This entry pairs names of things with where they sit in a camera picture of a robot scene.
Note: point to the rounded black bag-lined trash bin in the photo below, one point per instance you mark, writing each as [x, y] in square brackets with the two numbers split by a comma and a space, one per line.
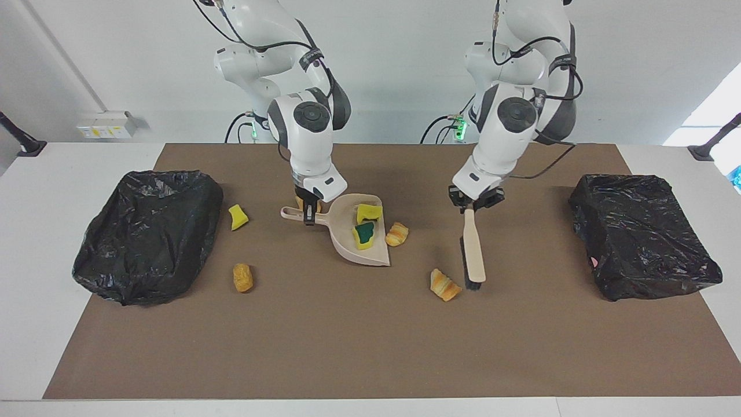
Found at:
[150, 231]

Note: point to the boxy black bag-lined trash bin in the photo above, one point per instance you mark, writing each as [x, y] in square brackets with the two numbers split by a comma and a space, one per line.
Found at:
[642, 237]

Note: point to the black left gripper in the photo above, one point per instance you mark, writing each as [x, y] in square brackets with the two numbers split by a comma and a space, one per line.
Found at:
[489, 198]

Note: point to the blue plastic object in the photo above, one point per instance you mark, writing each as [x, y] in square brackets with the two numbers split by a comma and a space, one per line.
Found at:
[737, 178]

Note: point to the brown table mat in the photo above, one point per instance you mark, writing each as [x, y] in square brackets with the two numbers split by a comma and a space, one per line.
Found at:
[347, 365]

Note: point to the white wall outlet box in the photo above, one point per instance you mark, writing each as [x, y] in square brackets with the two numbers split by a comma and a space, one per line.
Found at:
[104, 124]

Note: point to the black clamp stand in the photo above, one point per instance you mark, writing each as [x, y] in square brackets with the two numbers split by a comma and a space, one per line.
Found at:
[703, 153]
[32, 148]

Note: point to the beige plastic dustpan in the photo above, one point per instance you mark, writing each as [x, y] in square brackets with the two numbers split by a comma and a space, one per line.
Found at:
[344, 231]

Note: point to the small yellow sponge piece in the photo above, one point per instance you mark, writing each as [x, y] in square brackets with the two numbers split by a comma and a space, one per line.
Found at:
[238, 218]

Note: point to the golden brown bread roll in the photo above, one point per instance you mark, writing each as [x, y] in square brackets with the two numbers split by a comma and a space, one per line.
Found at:
[243, 278]

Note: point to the yellow sponge with green side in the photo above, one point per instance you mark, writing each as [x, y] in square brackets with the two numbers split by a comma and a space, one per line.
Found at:
[365, 234]

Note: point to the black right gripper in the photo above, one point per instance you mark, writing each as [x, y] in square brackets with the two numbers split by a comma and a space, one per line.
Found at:
[308, 198]

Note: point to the beige brush with black bristles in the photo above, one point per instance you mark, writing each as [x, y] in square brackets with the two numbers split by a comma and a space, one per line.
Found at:
[474, 249]

